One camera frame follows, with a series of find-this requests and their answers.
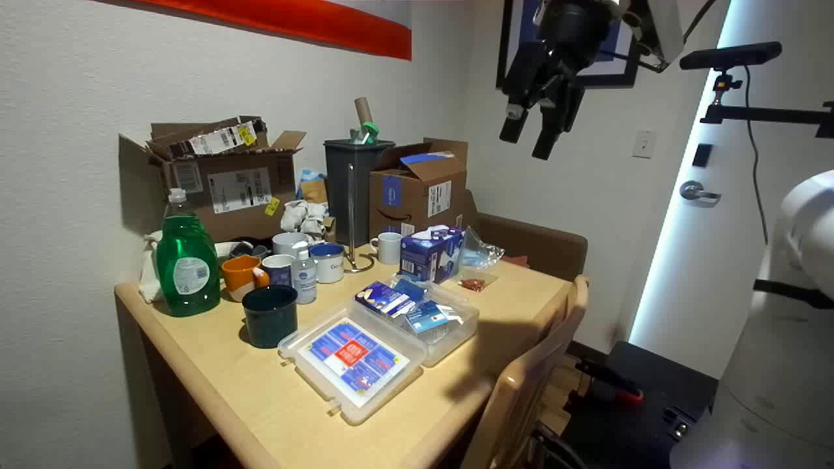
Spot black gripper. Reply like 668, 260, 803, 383
498, 0, 614, 165

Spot light blue pad packet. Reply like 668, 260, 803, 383
460, 231, 506, 271

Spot brown shipping box with label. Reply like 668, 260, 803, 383
367, 135, 472, 240

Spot clear plastic storage box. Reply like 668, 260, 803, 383
276, 278, 482, 428

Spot open brown cardboard box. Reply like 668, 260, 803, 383
117, 114, 307, 244

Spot black framed picture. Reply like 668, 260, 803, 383
496, 0, 648, 92

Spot brown armchair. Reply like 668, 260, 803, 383
460, 189, 593, 283

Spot purple pad carton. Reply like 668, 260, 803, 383
396, 222, 466, 286

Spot green item in bin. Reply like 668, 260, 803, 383
350, 119, 384, 146

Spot brown cardboard tube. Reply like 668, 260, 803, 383
353, 93, 379, 133

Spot black door lock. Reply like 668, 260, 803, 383
691, 140, 717, 172

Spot plain white mug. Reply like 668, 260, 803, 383
370, 226, 406, 269

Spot dark grey trash bin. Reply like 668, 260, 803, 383
323, 135, 400, 249

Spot pale blue packet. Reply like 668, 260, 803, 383
396, 278, 469, 339

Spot dark blue red packet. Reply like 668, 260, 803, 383
356, 278, 422, 320

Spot small tan carton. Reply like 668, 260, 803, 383
298, 167, 331, 207

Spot white crumpled cloth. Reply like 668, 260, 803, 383
276, 198, 335, 240

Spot white mug blue inside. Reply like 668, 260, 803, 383
307, 240, 350, 286

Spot wooden chair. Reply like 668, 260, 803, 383
457, 273, 595, 469

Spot small clear sanitizer bottle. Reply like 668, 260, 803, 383
292, 247, 322, 307

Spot blue mug white rim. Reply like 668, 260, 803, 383
258, 249, 298, 292

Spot black robot cart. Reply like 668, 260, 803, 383
556, 339, 722, 469

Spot dark green mug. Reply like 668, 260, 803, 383
240, 283, 302, 352

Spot green dish soap bottle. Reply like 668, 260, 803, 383
151, 185, 224, 317

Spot white rag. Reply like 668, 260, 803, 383
135, 226, 169, 305

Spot white light switch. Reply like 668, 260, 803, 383
631, 128, 657, 162

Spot silver door handle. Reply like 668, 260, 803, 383
679, 178, 726, 211

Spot black camera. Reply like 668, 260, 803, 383
679, 38, 786, 72

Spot thin wire loop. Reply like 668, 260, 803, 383
345, 244, 384, 275

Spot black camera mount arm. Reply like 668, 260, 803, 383
700, 71, 834, 140

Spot red wall banner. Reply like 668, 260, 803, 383
96, 0, 414, 62

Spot red handled clamp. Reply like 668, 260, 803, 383
575, 357, 653, 409

